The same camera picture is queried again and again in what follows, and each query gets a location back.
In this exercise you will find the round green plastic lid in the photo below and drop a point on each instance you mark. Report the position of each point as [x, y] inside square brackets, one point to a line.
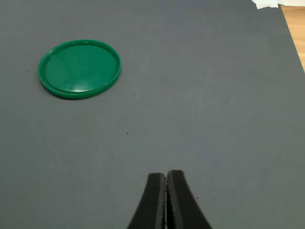
[79, 69]

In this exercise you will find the dark grey table mat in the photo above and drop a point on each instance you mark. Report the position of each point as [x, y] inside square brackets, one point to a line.
[190, 107]

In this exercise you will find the white tape piece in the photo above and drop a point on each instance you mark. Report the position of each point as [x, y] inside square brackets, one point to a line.
[264, 3]

